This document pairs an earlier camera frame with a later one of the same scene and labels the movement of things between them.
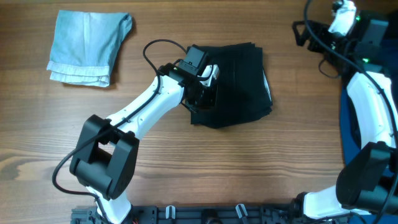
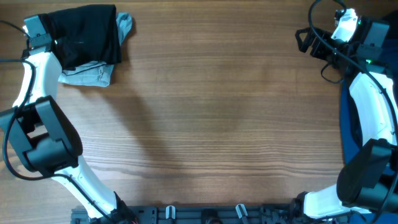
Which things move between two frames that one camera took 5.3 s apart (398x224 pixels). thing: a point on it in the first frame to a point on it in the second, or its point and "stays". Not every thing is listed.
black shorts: [244, 93] to [84, 35]
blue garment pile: [351, 140] stays
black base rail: [219, 214] stays
